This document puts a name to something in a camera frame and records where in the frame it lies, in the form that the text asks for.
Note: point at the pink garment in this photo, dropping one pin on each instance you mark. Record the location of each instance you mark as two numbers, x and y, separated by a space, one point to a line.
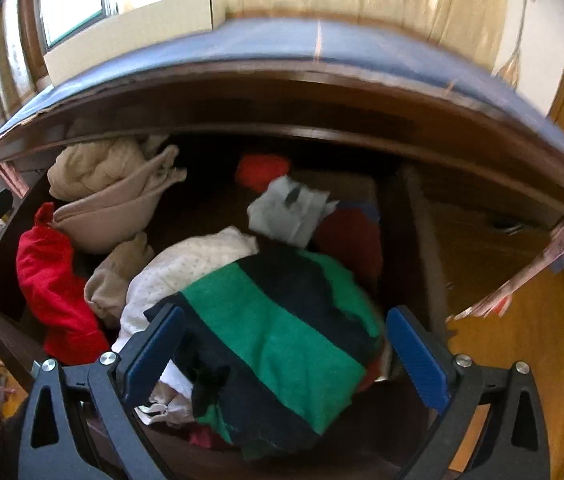
209 440

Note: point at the beige bra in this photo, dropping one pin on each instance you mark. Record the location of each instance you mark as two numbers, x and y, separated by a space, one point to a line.
106 220

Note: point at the wood framed window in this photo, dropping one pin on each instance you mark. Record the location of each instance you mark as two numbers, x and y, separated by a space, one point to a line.
71 0

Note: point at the green navy striped underwear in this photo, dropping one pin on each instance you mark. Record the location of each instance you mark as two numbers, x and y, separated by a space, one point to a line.
272 330

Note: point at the pink striped cloth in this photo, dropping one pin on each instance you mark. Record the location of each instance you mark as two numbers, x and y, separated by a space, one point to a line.
537 270

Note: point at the pale beige garment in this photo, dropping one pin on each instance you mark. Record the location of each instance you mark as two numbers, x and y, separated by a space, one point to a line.
111 285

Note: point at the curtain tieback tassel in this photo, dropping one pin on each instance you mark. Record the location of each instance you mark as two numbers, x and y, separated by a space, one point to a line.
512 65

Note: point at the white cardboard box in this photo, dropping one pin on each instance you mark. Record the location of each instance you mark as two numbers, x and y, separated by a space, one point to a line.
126 35

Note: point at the dark red garment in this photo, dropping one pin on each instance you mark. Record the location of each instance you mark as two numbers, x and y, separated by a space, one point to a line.
349 245

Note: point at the grey white sock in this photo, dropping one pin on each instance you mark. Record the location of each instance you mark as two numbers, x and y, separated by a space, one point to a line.
282 210

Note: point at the orange red garment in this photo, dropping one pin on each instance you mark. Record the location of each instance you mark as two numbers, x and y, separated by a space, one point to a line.
262 172

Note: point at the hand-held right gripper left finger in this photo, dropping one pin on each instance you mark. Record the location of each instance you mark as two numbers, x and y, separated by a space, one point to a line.
154 355

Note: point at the dark wooden dresser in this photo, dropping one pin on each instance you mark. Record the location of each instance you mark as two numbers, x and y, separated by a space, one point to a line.
312 105

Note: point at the white dotted garment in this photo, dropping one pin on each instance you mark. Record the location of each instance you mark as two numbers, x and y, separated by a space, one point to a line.
186 265

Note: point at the cream dotted garment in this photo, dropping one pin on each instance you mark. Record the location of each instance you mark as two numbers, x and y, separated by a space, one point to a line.
96 165

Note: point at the white lace garment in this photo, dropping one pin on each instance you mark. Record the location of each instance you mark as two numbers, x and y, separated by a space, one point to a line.
174 390

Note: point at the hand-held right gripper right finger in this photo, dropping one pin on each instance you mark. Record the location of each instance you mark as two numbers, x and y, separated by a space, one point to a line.
419 360

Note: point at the blue garment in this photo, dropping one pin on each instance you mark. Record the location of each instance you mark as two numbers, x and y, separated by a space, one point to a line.
357 210

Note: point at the narrow beige patterned curtain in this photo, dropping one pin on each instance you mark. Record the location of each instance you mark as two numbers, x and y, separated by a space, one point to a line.
11 50

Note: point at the dark wooden drawer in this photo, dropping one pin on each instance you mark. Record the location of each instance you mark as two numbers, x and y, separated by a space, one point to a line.
414 260

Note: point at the blue checked cloth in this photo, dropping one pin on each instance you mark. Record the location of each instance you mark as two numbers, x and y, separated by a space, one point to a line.
362 45

